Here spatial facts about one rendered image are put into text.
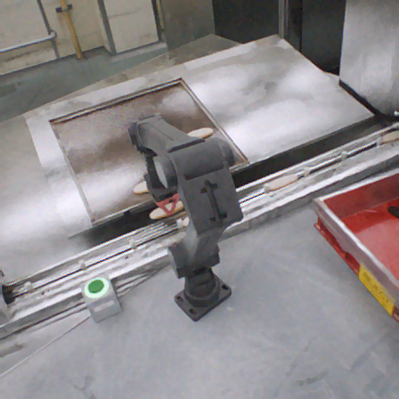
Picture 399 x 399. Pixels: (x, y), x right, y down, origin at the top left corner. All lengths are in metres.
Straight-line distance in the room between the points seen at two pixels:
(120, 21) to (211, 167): 3.99
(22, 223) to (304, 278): 0.86
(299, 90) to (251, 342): 0.96
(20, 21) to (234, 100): 3.38
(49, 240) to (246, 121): 0.73
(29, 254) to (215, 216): 0.80
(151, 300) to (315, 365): 0.41
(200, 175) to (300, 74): 1.14
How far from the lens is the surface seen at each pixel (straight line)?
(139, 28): 4.65
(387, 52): 1.51
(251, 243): 1.19
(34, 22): 4.73
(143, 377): 1.01
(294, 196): 1.26
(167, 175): 0.63
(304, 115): 1.54
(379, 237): 1.23
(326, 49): 3.50
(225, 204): 0.64
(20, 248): 1.38
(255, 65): 1.76
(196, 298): 1.03
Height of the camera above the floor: 1.69
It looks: 41 degrees down
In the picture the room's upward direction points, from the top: 9 degrees counter-clockwise
